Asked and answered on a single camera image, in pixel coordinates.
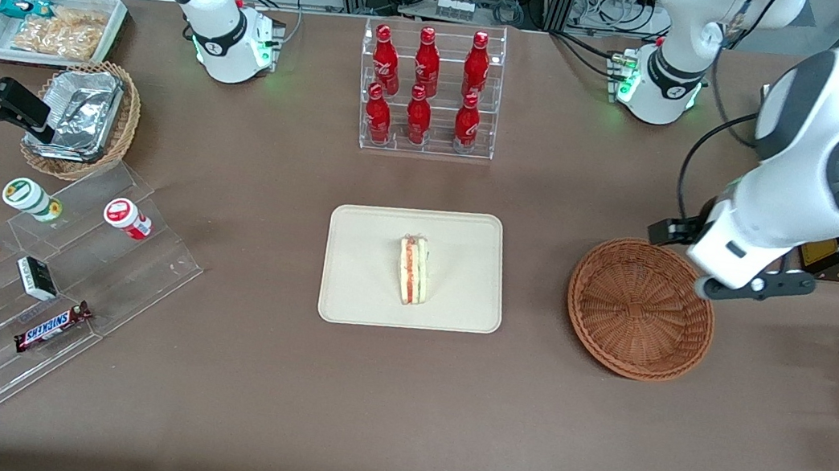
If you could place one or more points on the triangle sandwich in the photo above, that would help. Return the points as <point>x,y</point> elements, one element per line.
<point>412,271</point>

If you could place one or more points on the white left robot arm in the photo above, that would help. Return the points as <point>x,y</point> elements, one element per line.
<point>824,118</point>

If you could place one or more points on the round brown wicker basket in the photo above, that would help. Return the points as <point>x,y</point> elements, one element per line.
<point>641,309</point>

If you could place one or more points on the oval light wicker basket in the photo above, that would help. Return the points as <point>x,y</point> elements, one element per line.
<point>129,116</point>

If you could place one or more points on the cream plastic tray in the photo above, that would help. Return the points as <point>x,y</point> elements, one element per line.
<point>367,261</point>

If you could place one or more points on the aluminium foil container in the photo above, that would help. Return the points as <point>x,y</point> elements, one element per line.
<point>83,110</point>

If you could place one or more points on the clear bag of chips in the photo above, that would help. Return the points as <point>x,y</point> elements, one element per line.
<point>61,34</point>

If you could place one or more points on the green lid white jar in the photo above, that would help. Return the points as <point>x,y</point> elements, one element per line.
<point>27,196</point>

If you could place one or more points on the teal snack packet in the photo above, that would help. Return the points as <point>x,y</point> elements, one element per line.
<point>20,6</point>

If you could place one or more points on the red lid white jar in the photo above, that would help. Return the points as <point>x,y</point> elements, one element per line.
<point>124,215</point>

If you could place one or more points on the small black box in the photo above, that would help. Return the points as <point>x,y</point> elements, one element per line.
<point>37,278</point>

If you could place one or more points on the clear acrylic stepped stand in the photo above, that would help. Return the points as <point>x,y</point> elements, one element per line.
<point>139,272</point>

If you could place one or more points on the Snickers chocolate bar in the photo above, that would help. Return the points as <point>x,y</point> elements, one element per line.
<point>51,327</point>

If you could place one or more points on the red cola bottle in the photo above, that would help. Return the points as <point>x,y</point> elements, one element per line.
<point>387,57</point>
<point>418,118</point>
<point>477,65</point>
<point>378,117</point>
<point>427,62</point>
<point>466,124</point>

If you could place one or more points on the clear acrylic bottle rack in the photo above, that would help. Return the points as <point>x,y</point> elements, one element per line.
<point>434,152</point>

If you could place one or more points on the white power strip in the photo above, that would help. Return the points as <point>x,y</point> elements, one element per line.
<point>437,6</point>

